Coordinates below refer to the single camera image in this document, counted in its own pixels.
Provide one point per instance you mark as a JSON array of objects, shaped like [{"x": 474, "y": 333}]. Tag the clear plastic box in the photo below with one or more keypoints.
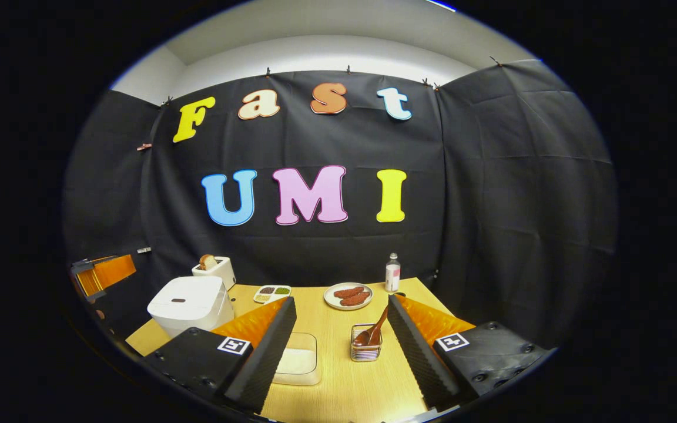
[{"x": 306, "y": 379}]

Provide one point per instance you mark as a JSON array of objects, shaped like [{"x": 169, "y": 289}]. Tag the brown wooden spoon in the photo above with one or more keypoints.
[{"x": 376, "y": 329}]

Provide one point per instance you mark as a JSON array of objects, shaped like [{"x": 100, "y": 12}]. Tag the black backdrop cloth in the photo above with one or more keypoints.
[{"x": 509, "y": 205}]

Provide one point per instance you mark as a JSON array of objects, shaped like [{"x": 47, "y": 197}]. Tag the white toaster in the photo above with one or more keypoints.
[{"x": 221, "y": 276}]

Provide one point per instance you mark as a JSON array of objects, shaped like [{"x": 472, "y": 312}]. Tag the white round plate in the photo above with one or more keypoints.
[{"x": 329, "y": 298}]

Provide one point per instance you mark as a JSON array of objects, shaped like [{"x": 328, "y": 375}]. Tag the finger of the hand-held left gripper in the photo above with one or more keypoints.
[{"x": 115, "y": 270}]

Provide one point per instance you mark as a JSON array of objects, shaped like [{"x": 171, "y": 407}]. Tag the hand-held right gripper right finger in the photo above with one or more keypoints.
[{"x": 418, "y": 358}]

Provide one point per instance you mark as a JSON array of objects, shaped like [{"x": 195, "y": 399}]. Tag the red sausage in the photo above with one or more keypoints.
[
  {"x": 355, "y": 299},
  {"x": 347, "y": 292}
]

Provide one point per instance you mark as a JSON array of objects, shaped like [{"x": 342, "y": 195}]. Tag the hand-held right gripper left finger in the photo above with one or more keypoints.
[{"x": 265, "y": 358}]

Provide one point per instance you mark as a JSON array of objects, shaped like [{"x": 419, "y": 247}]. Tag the white divided grain dish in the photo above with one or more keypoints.
[{"x": 272, "y": 294}]

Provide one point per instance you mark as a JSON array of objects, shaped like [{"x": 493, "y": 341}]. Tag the small clear bottle pink label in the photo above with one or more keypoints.
[{"x": 392, "y": 276}]

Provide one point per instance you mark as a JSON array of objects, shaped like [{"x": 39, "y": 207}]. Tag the toasted bread slice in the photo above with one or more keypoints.
[{"x": 208, "y": 262}]

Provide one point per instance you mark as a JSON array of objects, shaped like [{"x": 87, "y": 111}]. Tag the white rice cooker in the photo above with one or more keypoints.
[{"x": 188, "y": 305}]

